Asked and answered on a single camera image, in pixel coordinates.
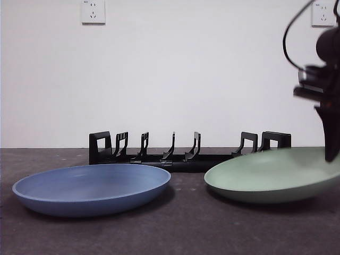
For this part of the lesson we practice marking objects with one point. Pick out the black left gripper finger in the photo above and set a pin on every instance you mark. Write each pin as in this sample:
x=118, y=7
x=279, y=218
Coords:
x=330, y=132

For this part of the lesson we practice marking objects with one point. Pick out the pale green round plate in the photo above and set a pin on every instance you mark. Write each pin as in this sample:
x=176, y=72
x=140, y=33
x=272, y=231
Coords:
x=265, y=172

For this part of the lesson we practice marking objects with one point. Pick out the blue round plate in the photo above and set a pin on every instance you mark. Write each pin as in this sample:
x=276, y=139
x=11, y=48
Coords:
x=87, y=186

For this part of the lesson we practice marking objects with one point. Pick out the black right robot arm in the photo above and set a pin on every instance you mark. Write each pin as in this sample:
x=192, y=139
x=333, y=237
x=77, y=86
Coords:
x=329, y=45

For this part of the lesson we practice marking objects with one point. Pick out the black plastic plate rack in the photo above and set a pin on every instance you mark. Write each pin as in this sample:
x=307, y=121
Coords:
x=186, y=164

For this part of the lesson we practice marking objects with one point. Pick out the white wall socket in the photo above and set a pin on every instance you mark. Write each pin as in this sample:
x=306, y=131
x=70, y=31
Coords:
x=322, y=19
x=93, y=13

